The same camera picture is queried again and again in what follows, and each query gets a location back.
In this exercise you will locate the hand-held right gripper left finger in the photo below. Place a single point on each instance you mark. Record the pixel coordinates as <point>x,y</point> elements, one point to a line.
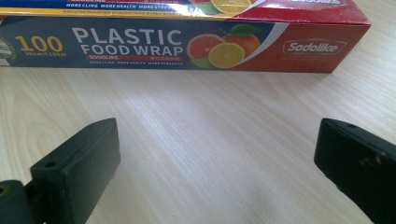
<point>77,174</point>

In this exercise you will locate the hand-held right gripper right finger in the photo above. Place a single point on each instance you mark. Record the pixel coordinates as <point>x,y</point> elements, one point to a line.
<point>358,165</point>

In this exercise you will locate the blue and red wrap box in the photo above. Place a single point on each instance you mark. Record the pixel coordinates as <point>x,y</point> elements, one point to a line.
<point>186,37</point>

